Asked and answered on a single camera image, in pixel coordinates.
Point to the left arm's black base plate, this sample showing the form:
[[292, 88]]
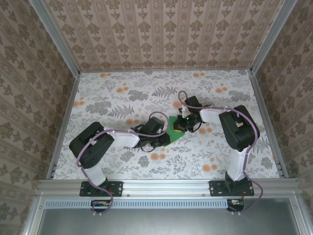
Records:
[[115, 188]]

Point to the right arm's black base plate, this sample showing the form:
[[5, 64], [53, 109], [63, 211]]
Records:
[[216, 188]]

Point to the green cloth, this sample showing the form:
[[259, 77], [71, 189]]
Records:
[[175, 137]]

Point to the grey metal panel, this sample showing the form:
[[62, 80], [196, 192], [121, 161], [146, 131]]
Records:
[[166, 222]]

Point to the right white camera mount bracket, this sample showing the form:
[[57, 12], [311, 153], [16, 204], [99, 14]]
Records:
[[183, 110]]

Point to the aluminium side frame rail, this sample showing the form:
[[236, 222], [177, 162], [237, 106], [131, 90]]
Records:
[[269, 122], [64, 124]]

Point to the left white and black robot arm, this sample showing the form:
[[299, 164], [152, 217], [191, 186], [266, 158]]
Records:
[[91, 147]]

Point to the floral patterned table cover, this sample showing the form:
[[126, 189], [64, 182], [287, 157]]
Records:
[[195, 159]]

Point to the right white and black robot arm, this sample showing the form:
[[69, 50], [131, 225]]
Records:
[[240, 132]]

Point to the long aluminium frame rail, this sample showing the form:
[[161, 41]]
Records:
[[166, 187]]

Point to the aluminium upright frame post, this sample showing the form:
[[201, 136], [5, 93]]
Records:
[[271, 36], [55, 36]]

